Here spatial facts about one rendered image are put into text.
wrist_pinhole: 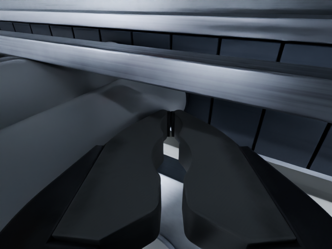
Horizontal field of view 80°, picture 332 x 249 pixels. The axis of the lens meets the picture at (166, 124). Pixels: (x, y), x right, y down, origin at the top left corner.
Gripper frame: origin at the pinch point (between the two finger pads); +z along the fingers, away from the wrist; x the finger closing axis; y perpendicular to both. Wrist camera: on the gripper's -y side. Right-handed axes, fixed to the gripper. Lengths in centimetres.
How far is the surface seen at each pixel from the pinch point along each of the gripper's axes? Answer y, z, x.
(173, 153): 4.6, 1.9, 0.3
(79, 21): -4.1, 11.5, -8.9
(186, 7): -5.3, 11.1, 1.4
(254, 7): -5.3, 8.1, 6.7
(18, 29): -2.8, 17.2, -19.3
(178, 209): 16.4, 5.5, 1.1
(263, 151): 4.4, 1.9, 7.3
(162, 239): 24.3, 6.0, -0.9
